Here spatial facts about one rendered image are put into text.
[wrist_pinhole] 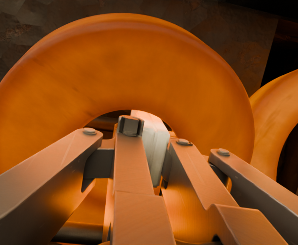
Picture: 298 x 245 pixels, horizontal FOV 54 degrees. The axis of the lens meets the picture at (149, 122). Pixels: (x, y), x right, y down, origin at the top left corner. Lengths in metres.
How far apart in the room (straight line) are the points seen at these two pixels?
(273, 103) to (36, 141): 0.16
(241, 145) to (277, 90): 0.06
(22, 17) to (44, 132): 0.13
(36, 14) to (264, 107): 0.19
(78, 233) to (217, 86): 0.11
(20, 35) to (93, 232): 0.17
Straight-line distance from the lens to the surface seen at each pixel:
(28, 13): 0.27
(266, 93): 0.23
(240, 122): 0.17
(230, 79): 0.16
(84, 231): 0.18
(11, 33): 0.27
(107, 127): 0.24
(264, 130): 0.22
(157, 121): 0.16
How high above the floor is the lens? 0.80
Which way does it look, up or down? 9 degrees down
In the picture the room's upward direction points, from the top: 12 degrees clockwise
